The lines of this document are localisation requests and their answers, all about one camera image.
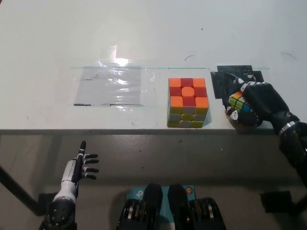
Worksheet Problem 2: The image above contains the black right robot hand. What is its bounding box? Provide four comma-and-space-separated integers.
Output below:
224, 71, 301, 135

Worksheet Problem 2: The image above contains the black tape patch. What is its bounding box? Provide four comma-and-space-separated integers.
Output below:
210, 65, 264, 106

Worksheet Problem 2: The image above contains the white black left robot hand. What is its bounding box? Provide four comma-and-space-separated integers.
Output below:
52, 140, 100, 202

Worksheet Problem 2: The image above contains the big orange red puzzle cube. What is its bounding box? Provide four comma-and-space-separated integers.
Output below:
167, 78, 209, 129

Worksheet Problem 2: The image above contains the black slanted table leg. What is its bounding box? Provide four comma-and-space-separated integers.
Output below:
0, 165, 40, 216

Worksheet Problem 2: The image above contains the clear plastic sheet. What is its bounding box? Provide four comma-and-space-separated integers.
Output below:
71, 45, 158, 113

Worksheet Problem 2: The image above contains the black table foot plate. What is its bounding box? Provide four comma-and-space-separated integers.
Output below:
38, 192, 63, 214

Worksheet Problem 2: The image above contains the small studded multicolour puzzle cube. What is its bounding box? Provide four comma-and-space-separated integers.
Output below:
225, 91, 259, 134

